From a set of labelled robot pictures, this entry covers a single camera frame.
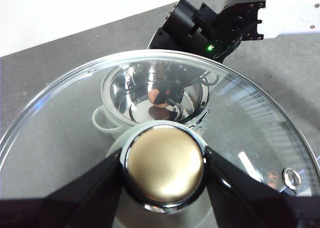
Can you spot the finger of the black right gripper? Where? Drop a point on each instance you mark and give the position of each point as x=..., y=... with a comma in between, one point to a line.
x=159, y=99
x=176, y=94

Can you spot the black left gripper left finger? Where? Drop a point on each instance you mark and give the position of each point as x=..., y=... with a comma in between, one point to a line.
x=62, y=210

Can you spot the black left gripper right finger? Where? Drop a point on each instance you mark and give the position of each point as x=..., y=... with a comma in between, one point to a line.
x=250, y=203

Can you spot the pinkish brown egg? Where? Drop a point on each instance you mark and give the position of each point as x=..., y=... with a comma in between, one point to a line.
x=152, y=95

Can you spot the glass lid with gold knob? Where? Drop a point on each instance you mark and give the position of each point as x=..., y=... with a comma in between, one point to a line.
x=165, y=163

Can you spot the pale green electric pot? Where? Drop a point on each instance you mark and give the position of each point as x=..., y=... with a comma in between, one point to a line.
x=195, y=95

